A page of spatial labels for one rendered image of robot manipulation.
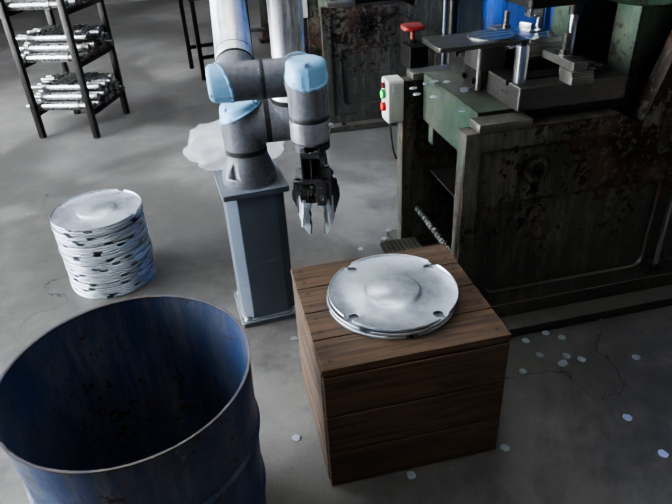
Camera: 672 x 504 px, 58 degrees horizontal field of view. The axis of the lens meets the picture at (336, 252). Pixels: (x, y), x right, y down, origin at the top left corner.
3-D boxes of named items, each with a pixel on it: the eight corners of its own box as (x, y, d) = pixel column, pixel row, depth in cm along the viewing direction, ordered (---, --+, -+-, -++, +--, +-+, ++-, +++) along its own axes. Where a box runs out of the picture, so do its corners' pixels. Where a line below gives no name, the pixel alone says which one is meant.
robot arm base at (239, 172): (227, 193, 163) (222, 159, 158) (219, 172, 175) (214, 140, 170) (281, 184, 166) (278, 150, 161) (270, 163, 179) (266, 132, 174)
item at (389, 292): (484, 287, 135) (484, 285, 134) (400, 351, 118) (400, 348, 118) (387, 243, 153) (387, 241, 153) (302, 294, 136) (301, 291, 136)
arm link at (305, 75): (323, 50, 111) (330, 62, 104) (326, 108, 117) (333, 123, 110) (281, 54, 111) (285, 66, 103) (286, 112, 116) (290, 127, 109)
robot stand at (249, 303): (243, 328, 185) (221, 197, 161) (234, 295, 200) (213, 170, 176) (302, 315, 189) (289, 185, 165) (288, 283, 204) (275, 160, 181)
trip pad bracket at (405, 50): (409, 106, 195) (410, 44, 185) (400, 98, 203) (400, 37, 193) (427, 104, 196) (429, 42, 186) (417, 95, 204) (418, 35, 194)
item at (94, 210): (108, 236, 185) (108, 234, 185) (31, 227, 193) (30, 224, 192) (157, 194, 208) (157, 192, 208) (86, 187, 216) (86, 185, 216)
